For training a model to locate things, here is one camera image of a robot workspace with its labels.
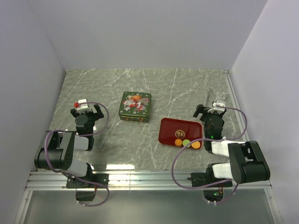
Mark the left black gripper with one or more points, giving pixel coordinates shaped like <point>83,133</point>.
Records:
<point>96,115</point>

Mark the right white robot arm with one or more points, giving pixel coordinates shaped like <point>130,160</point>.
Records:
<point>246,160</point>

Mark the aluminium rail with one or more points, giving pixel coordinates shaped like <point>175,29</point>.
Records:
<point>117,180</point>

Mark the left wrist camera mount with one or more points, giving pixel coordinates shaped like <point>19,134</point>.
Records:
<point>81,106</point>

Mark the square cookie tin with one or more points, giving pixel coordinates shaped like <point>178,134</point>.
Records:
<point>134,119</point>

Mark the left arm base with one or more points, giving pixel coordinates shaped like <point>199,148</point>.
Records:
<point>86,188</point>

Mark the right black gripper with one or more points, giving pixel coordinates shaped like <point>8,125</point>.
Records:
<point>200,109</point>

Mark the red lacquer tray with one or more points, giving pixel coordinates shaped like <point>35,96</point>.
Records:
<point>172,129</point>

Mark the gold tin lid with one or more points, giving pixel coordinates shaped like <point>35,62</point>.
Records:
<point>135,104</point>

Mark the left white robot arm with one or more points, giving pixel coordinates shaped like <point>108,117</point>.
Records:
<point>57,147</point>

